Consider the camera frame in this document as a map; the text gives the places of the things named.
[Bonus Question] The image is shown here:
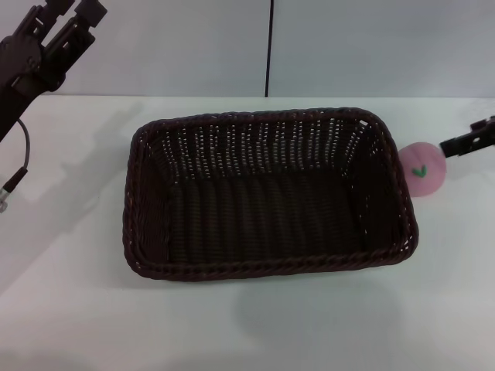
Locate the thin grey gripper cable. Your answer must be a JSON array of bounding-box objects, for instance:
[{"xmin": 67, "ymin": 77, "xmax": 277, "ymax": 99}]
[{"xmin": 0, "ymin": 118, "xmax": 32, "ymax": 214}]

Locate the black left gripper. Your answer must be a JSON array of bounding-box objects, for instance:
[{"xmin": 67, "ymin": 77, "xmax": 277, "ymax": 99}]
[{"xmin": 0, "ymin": 0, "xmax": 108, "ymax": 143}]

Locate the dark brown woven basket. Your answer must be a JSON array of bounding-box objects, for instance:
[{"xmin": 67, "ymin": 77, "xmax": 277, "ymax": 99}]
[{"xmin": 124, "ymin": 107, "xmax": 420, "ymax": 282}]

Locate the pink peach toy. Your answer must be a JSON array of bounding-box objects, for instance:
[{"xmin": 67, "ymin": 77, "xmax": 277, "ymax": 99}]
[{"xmin": 398, "ymin": 141, "xmax": 449, "ymax": 199}]

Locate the black vertical wall cable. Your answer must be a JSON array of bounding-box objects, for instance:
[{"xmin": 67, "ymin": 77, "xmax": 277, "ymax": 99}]
[{"xmin": 264, "ymin": 0, "xmax": 275, "ymax": 97}]

